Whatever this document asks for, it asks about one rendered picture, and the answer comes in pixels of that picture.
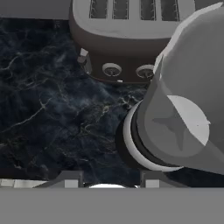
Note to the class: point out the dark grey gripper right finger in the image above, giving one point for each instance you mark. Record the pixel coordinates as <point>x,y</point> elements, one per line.
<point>151,176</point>

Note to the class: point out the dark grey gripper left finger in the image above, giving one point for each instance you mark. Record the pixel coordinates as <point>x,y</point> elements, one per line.
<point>70,177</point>

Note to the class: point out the white round blender lid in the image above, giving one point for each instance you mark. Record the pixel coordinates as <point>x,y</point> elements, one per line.
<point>106,186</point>

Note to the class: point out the grey blender with white base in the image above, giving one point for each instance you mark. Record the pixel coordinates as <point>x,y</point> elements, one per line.
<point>180,87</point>

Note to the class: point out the brown and white toaster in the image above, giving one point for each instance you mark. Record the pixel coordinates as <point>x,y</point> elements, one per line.
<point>128,32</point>

